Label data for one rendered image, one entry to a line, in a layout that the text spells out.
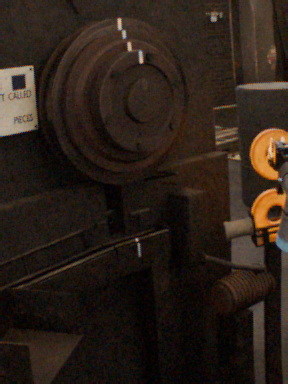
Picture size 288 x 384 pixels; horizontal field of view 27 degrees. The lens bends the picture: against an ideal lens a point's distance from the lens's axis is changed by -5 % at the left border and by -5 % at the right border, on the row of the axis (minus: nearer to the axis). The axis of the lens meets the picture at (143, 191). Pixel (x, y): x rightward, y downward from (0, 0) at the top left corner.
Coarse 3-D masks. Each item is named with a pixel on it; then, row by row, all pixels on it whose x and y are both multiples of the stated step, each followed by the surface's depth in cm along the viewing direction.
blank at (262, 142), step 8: (256, 136) 188; (264, 136) 185; (272, 136) 185; (280, 136) 185; (256, 144) 185; (264, 144) 185; (256, 152) 186; (264, 152) 186; (256, 160) 186; (264, 160) 186; (256, 168) 187; (264, 168) 187; (264, 176) 188; (272, 176) 188
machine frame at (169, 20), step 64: (0, 0) 159; (64, 0) 170; (128, 0) 184; (192, 0) 199; (0, 64) 161; (192, 64) 203; (192, 128) 207; (0, 192) 168; (64, 192) 175; (128, 192) 188; (0, 256) 164; (64, 256) 177; (128, 320) 196; (192, 320) 214
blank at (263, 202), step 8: (264, 192) 194; (272, 192) 192; (256, 200) 194; (264, 200) 192; (272, 200) 192; (280, 200) 192; (256, 208) 193; (264, 208) 193; (256, 216) 193; (264, 216) 193; (256, 224) 194; (264, 224) 194
